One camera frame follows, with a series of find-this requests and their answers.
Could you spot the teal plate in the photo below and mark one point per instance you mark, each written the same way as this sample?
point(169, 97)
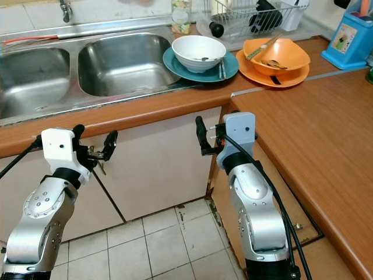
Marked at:
point(178, 67)

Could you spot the silver metal spoon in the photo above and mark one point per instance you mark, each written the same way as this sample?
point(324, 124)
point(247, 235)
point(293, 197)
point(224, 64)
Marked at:
point(207, 58)

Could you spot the white ceramic bowl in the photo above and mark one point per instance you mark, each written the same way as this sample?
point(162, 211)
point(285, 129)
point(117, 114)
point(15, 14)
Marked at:
point(197, 48)

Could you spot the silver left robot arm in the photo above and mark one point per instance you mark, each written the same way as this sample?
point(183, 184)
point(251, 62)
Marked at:
point(44, 221)

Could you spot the white cabinet door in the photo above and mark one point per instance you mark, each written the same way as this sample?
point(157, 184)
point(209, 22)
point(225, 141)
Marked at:
point(157, 163)
point(93, 204)

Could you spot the orange plate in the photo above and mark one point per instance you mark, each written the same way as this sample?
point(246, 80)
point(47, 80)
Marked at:
point(253, 77)

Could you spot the stainless steel double sink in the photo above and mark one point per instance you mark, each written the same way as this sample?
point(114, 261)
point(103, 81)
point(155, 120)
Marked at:
point(128, 64)

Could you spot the golden spoon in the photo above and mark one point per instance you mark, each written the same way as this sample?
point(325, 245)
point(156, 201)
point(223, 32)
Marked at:
point(271, 63)

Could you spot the wooden chopstick with green end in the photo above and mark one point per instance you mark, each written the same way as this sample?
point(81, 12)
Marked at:
point(266, 51)
point(263, 48)

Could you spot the thin red rod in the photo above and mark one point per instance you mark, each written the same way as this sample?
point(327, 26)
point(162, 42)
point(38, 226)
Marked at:
point(29, 39)

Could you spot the small black bottle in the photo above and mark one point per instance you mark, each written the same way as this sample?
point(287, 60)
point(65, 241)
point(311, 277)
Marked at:
point(216, 29)

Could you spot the translucent drain tray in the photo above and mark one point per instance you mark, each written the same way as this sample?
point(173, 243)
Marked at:
point(204, 26)

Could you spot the orange bowl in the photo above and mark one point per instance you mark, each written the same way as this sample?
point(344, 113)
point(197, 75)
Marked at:
point(291, 55)

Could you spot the floral dish soap bottle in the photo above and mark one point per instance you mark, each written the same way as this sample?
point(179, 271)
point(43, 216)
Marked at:
point(180, 20)

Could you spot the chrome sink faucet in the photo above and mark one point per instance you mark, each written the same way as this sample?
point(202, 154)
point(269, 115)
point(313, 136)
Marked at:
point(66, 10)

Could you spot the large black bottle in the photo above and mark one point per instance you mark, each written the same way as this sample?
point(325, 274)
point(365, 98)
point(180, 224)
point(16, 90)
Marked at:
point(265, 17)

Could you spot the white utensil holder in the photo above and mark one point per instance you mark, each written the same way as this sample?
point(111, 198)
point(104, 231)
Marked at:
point(291, 14)

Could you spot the blue plastic box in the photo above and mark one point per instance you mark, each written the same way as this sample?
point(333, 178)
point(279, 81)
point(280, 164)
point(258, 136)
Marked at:
point(347, 41)

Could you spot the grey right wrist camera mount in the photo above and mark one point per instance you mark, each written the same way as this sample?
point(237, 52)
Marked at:
point(239, 131)

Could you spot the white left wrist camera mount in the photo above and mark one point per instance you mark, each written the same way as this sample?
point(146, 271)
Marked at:
point(58, 150)

